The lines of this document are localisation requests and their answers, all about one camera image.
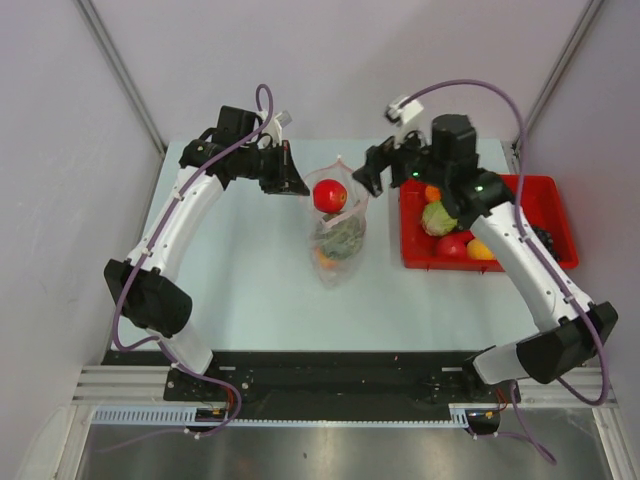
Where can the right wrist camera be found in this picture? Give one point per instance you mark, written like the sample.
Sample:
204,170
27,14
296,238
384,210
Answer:
404,115

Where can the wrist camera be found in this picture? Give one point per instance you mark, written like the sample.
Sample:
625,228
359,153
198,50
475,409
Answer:
404,115
272,134

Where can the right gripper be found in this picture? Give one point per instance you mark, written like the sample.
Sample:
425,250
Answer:
377,157

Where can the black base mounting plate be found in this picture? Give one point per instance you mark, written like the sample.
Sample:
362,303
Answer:
340,386

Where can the clear pink-dotted zip bag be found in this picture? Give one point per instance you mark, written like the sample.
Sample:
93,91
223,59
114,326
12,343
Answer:
357,203

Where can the yellow-orange toy apricot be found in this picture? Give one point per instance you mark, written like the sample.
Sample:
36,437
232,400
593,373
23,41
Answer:
477,250

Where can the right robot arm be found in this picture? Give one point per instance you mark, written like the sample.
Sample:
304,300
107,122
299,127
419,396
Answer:
572,328

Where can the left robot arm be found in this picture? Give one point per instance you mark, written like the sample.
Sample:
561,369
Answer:
143,285

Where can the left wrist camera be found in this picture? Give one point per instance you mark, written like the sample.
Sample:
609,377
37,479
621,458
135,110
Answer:
272,134

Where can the red toy apple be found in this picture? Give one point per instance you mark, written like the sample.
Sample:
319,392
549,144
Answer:
329,196

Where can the green toy melon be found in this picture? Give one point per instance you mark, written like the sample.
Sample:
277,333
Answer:
342,240

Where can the black toy grapes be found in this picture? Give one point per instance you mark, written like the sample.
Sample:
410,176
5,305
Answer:
547,240

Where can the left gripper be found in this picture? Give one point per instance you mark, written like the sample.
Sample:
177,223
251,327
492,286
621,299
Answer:
286,176

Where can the red plastic tray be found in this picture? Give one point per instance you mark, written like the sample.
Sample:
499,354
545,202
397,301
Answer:
505,231

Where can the orange-red toy peach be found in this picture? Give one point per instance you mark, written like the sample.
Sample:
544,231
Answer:
323,261

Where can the orange toy tangerine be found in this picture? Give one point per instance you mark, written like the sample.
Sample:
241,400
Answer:
432,194

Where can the aluminium frame rail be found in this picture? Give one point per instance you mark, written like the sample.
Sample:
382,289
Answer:
121,385

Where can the red toy tomato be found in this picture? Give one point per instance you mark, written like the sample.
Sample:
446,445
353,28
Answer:
451,247

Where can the green toy cabbage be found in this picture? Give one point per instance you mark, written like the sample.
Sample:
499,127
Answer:
436,221

